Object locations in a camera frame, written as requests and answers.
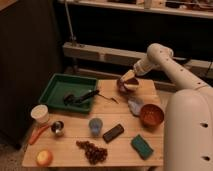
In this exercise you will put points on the green plastic tray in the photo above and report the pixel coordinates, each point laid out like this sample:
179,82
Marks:
61,85

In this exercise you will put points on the orange bowl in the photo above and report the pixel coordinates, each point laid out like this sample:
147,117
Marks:
151,115

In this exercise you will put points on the yellow red apple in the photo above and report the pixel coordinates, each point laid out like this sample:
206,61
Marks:
44,158

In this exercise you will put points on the blue plastic cup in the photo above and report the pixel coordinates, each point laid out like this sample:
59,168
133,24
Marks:
95,125

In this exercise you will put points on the orange carrot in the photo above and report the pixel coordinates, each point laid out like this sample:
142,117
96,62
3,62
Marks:
36,134

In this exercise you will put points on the wooden shelf beam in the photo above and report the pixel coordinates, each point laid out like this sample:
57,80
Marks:
128,58

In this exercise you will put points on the small metal cup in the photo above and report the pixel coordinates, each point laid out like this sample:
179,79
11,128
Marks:
57,128

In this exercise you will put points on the green sponge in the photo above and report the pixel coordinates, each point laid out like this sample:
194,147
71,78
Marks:
141,146

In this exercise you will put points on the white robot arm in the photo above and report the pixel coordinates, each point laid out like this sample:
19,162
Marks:
188,124

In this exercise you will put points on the crumpled grey cloth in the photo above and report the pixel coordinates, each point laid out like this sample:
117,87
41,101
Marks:
135,105

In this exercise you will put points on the dark brown rectangular block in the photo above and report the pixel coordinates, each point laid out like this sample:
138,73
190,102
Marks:
113,133

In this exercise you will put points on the black brush in tray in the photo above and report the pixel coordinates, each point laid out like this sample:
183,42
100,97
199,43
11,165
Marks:
72,99

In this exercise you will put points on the white paper cup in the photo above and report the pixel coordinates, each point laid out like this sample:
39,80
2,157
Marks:
40,114

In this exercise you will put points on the thin dark utensil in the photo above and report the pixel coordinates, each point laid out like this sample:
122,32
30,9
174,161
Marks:
108,98

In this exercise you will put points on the bunch of dark grapes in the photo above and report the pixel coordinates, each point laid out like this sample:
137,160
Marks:
93,153

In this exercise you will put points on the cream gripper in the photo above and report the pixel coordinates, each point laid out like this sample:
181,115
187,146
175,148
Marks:
128,78

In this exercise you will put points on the metal pole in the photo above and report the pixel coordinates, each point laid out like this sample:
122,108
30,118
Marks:
72,36

